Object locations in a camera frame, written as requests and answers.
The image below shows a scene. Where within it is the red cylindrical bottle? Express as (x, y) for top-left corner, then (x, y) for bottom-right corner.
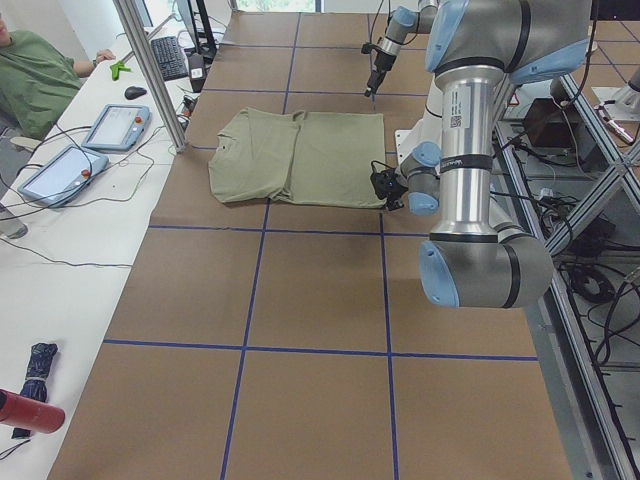
(1, 390), (66, 434)

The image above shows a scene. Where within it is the black computer mouse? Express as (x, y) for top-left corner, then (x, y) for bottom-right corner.
(124, 86), (147, 100)

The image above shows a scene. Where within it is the blue teach pendant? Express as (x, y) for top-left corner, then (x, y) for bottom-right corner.
(81, 104), (151, 153)
(18, 145), (109, 208)

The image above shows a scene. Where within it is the lower blue teach pendant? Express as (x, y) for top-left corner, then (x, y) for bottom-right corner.
(18, 145), (109, 208)

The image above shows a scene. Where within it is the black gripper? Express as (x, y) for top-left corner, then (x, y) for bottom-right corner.
(377, 169), (408, 210)
(364, 47), (398, 97)

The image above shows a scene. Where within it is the green plastic clip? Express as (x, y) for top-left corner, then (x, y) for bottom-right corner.
(110, 61), (131, 81)

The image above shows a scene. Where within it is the person in green shirt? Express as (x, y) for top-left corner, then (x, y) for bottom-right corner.
(1, 23), (115, 140)

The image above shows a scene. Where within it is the upper blue teach pendant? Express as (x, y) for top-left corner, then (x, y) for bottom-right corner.
(81, 104), (151, 153)

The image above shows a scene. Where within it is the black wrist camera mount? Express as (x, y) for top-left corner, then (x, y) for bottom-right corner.
(370, 160), (396, 190)
(361, 42), (377, 54)

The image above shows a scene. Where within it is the aluminium frame post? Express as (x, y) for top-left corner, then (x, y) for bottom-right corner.
(113, 0), (187, 153)

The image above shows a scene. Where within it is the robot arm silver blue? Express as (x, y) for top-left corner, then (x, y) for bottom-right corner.
(361, 1), (451, 97)
(367, 1), (593, 309)

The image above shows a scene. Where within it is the brown paper table cover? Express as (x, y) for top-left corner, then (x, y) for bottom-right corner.
(50, 13), (571, 479)

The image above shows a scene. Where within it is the black keyboard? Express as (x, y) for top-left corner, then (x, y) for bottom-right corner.
(150, 36), (189, 81)

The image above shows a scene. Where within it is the olive green long-sleeve shirt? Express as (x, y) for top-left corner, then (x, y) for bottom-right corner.
(208, 108), (385, 209)

